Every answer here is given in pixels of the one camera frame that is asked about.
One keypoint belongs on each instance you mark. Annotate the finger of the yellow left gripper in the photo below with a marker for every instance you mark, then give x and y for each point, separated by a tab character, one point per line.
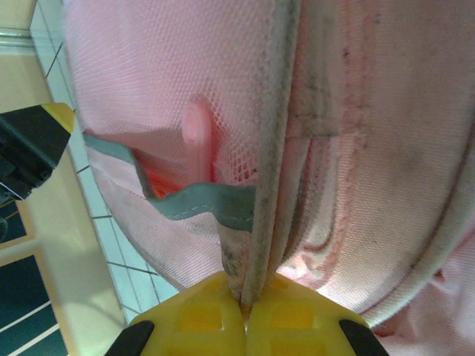
61	115

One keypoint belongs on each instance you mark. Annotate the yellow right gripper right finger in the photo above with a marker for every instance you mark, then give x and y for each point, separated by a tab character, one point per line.
297	322

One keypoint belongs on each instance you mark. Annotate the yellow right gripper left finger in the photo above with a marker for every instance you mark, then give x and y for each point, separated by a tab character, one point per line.
200	322

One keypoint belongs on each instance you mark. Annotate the pink student backpack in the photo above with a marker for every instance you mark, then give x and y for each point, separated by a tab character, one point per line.
297	111

